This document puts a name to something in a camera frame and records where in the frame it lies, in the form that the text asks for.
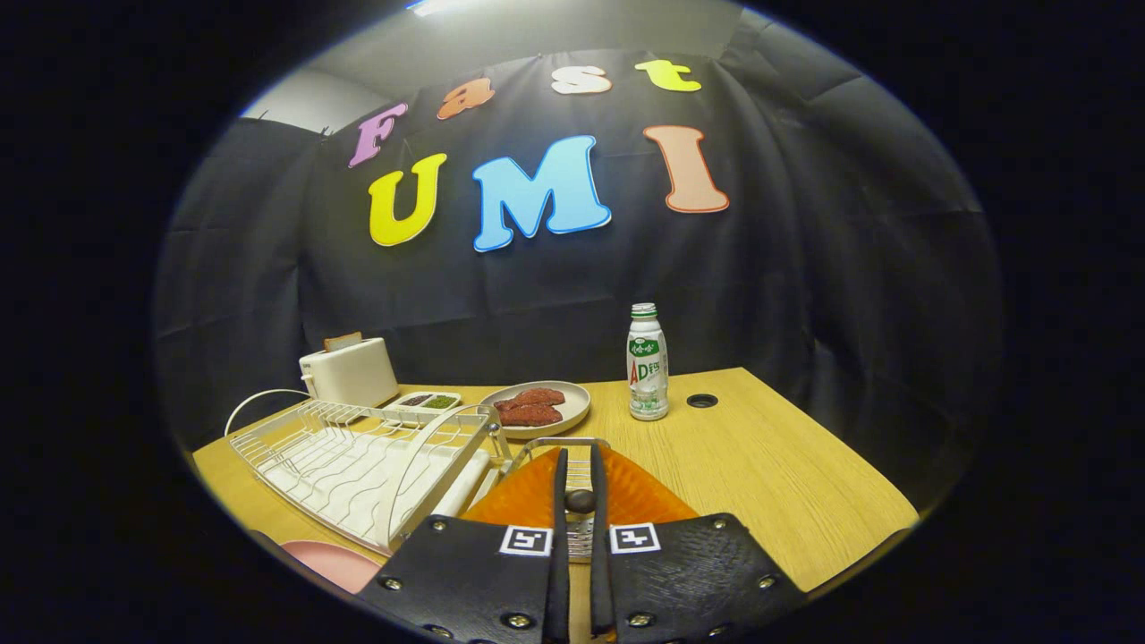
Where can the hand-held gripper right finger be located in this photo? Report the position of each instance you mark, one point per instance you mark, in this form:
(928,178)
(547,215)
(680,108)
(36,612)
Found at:
(601,581)

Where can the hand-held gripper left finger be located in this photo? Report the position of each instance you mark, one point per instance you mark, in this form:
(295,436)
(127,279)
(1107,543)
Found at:
(561,572)

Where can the pink plate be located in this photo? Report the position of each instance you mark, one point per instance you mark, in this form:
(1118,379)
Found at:
(335,563)

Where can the beige plate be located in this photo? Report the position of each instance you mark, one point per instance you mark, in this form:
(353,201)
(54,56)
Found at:
(572,407)

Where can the white divided dish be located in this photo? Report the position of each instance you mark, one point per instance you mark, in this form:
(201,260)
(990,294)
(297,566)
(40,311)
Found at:
(420,410)

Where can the white drip tray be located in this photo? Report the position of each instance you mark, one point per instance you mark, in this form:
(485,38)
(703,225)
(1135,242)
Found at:
(465,487)

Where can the red meat piece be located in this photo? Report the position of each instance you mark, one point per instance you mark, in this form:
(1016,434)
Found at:
(541,395)
(528,415)

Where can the white green-labelled drink bottle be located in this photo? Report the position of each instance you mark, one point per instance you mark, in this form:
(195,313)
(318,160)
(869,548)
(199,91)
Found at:
(648,385)

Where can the pile of green beans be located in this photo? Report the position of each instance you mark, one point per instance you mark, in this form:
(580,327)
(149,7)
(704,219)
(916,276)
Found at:
(440,402)

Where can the pile of dark beans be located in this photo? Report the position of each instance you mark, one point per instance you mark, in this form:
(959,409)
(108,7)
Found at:
(416,400)

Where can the white toaster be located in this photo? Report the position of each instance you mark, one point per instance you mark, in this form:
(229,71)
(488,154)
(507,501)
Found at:
(358,376)

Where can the toast slice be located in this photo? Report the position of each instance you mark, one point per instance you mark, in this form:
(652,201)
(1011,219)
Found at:
(343,342)

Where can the black backdrop cloth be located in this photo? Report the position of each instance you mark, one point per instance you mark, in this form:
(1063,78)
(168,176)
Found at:
(805,268)

